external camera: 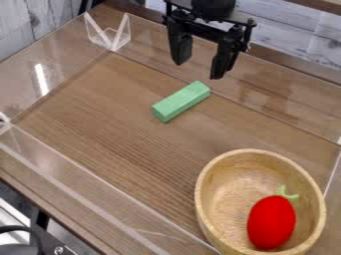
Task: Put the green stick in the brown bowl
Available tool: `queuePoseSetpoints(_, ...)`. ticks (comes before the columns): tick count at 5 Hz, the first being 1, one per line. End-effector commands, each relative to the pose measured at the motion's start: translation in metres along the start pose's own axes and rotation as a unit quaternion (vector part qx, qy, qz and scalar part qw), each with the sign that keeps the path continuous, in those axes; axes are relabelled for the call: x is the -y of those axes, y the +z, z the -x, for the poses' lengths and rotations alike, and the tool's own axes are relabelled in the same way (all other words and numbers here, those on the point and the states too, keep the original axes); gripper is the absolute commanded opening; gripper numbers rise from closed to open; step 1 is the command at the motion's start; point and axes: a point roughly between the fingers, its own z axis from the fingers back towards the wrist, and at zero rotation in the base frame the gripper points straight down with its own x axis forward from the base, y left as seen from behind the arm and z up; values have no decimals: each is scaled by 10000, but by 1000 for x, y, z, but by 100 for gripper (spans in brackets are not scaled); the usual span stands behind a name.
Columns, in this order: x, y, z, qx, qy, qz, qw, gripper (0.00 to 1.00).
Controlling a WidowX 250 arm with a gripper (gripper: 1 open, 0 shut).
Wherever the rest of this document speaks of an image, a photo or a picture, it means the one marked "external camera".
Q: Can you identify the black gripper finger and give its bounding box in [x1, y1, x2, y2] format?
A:
[211, 31, 243, 80]
[168, 19, 193, 66]

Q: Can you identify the green rectangular stick block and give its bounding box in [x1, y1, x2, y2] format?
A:
[153, 81, 211, 123]

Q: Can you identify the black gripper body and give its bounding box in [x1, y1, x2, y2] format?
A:
[165, 0, 257, 52]

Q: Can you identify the clear acrylic tray wall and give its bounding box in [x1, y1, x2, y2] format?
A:
[0, 114, 220, 255]

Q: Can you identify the clear acrylic corner bracket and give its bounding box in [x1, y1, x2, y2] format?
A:
[85, 12, 133, 52]

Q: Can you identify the black cable under table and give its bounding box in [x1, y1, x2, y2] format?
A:
[0, 224, 46, 255]

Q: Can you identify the light wooden oval bowl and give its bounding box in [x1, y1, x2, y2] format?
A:
[195, 148, 327, 255]

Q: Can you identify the red plush tomato toy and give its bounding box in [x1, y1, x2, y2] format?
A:
[247, 185, 300, 250]

